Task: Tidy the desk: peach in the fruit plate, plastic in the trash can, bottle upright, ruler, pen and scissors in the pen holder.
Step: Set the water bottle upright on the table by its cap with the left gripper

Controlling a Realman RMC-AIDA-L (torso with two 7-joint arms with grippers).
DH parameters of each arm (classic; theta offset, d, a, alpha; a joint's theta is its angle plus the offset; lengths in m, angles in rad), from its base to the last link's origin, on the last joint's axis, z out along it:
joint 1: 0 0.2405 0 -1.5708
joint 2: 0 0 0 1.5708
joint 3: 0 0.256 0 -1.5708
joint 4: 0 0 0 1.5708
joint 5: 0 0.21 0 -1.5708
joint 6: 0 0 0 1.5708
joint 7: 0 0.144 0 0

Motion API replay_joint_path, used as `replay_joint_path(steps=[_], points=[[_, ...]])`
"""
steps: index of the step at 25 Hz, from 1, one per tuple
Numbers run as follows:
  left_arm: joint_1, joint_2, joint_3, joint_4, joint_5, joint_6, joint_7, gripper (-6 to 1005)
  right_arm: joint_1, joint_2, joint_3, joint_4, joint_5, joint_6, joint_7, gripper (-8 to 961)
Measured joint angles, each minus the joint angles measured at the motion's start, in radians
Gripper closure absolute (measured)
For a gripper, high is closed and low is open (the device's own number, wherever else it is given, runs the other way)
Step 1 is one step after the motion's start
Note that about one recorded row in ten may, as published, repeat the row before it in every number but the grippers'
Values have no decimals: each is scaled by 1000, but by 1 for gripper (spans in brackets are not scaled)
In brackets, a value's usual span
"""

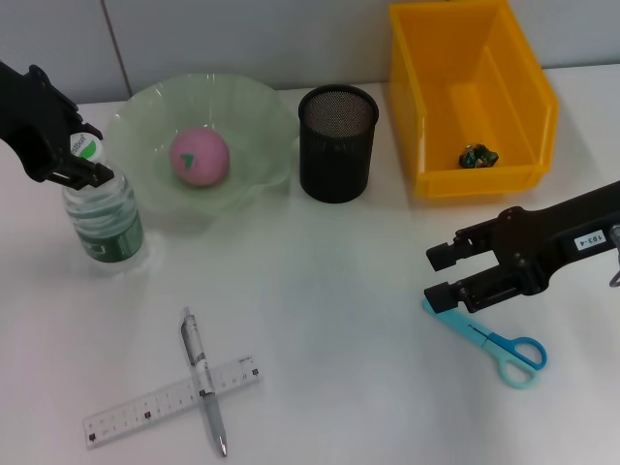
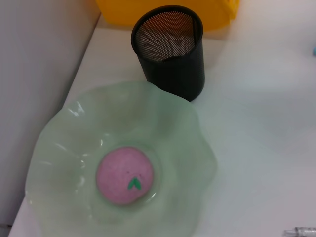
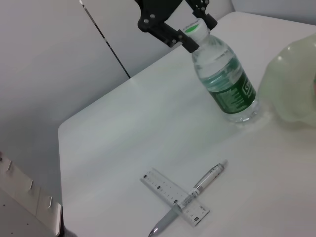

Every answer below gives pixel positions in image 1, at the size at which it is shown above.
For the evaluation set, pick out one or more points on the grey white pen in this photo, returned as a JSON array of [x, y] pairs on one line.
[[198, 358]]

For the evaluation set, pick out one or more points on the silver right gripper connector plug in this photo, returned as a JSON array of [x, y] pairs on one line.
[[616, 237]]

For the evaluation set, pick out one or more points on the black mesh pen holder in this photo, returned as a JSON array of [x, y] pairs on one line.
[[334, 160]]

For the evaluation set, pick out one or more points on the pink peach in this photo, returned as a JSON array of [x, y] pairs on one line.
[[203, 160]]

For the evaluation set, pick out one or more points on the green plastic wrapper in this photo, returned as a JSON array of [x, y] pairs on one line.
[[478, 156]]

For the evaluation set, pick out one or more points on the clear plastic ruler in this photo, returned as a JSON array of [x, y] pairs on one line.
[[126, 419]]

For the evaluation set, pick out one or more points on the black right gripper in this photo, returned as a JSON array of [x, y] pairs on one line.
[[557, 242]]

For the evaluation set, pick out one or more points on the clear green-label water bottle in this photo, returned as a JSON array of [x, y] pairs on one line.
[[106, 227]]

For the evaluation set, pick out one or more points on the blue scissors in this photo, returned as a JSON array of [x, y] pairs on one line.
[[465, 329]]

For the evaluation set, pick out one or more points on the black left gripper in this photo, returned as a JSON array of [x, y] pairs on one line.
[[29, 116]]

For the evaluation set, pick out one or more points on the yellow plastic bin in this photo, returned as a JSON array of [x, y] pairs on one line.
[[474, 97]]

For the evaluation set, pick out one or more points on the translucent green fruit plate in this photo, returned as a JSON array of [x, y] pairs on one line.
[[257, 121]]

